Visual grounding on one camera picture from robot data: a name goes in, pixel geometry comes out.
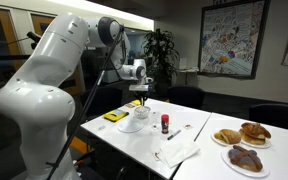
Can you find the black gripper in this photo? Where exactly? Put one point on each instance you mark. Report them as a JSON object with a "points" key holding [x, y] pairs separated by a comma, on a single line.
{"points": [[144, 94]]}

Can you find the clear glass lid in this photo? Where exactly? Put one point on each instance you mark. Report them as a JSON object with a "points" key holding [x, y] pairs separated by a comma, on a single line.
{"points": [[142, 108]]}

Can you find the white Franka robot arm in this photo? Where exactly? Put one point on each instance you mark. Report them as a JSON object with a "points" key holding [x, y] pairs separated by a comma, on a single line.
{"points": [[34, 100]]}

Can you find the clear glass bowl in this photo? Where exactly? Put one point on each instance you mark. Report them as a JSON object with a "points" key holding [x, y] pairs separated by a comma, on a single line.
{"points": [[142, 115]]}

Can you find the clear plastic lid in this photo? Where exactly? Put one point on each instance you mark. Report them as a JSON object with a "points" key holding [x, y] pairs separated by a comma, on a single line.
{"points": [[129, 126]]}

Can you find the small yellow marker box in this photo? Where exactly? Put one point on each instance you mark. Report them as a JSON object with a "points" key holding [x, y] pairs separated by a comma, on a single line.
{"points": [[134, 103]]}

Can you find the small candy wrapper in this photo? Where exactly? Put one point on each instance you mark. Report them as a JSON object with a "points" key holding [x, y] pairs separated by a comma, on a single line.
{"points": [[187, 126], [155, 126], [156, 156]]}

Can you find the yellow black box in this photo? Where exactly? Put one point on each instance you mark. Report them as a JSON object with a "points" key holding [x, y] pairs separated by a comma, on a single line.
{"points": [[115, 115]]}

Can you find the red spray can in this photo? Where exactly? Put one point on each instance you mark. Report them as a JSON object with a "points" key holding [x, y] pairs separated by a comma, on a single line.
{"points": [[165, 123]]}

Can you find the black office chair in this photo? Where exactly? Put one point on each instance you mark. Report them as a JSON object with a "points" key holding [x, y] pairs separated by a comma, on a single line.
{"points": [[104, 100], [185, 96], [277, 116]]}

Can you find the black marker pen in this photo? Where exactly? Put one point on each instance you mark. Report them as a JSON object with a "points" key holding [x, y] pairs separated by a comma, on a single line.
{"points": [[174, 134]]}

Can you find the small side table with papers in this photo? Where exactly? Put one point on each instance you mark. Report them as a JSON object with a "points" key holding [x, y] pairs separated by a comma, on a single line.
{"points": [[187, 71]]}

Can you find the green potted plant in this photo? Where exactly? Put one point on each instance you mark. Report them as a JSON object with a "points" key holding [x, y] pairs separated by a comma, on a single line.
{"points": [[160, 50]]}

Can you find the black slanted tripod pole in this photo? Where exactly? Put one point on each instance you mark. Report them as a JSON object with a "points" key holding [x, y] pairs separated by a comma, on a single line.
{"points": [[84, 110]]}

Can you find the white paper sheet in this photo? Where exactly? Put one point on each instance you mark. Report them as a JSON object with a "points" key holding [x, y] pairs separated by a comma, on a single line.
{"points": [[179, 150]]}

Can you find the white plate under tan pastry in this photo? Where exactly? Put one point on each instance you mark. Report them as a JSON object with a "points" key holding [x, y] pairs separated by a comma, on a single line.
{"points": [[217, 142]]}

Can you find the tan folded pastry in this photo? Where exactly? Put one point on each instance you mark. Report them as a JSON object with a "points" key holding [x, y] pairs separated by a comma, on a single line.
{"points": [[229, 136]]}

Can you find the white plate under chocolate bun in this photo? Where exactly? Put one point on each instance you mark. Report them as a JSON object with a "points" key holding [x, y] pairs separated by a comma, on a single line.
{"points": [[226, 164]]}

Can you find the large framed map poster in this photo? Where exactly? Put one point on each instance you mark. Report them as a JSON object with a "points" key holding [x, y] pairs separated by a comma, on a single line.
{"points": [[232, 38]]}

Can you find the brown crossed bread bun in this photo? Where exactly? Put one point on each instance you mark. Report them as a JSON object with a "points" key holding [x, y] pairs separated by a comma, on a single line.
{"points": [[254, 132]]}

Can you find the chocolate crossed bread bun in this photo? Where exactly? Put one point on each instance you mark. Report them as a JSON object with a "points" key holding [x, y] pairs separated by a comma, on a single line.
{"points": [[245, 158]]}

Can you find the white plate under brown bun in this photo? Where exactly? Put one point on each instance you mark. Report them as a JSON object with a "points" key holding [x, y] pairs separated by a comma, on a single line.
{"points": [[262, 145]]}

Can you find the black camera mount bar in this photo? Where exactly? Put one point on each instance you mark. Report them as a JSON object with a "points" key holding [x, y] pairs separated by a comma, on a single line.
{"points": [[4, 57]]}

